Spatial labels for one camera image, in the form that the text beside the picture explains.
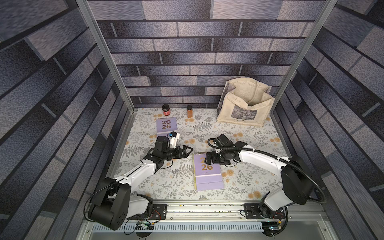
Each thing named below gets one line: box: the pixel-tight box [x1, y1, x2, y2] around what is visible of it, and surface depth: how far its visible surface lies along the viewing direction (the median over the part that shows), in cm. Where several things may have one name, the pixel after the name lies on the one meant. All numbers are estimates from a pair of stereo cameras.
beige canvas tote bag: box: [216, 77, 276, 126], surface depth 102 cm
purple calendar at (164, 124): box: [156, 117, 178, 137], surface depth 112 cm
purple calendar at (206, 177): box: [192, 152, 224, 192], surface depth 84 cm
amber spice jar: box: [186, 105, 193, 118], surface depth 112 cm
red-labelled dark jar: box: [161, 104, 171, 116], surface depth 113 cm
